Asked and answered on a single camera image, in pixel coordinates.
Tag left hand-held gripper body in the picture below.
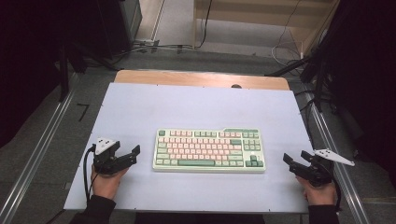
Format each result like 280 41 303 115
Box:
92 137 129 175

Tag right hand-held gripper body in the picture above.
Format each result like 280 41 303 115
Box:
295 148 355 188

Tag green and pink keyboard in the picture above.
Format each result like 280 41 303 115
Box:
152 127 266 174

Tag person's right hand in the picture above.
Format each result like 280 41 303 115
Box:
295 176 338 206

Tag person's left hand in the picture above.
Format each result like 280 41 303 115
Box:
90 164 130 201

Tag black metal stand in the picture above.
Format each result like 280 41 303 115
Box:
57 43 71 102
265 52 331 113

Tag white table board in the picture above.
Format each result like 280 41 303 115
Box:
64 82 335 215

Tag person's dark clothed body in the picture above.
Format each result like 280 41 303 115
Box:
134 213 265 224

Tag wooden table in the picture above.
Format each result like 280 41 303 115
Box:
114 69 290 91

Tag black curtain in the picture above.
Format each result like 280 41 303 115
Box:
0 0 104 148
320 0 396 188

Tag dark cabinet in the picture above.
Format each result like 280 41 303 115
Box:
96 0 143 60

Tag left hand-held gripper black cable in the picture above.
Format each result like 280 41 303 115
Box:
82 144 96 203

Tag hand-held gripper black cable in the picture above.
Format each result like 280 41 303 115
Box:
323 164 343 213
82 144 96 203

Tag aluminium floor rail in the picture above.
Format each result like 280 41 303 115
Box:
303 92 372 224
0 73 78 224

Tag right hand-held gripper black cable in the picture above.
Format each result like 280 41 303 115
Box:
323 164 343 213

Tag black floor cables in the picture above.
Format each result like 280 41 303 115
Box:
111 43 194 62

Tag light wooden shelf frame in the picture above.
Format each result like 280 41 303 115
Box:
192 0 340 57

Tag black hanging cable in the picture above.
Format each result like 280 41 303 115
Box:
194 0 213 49

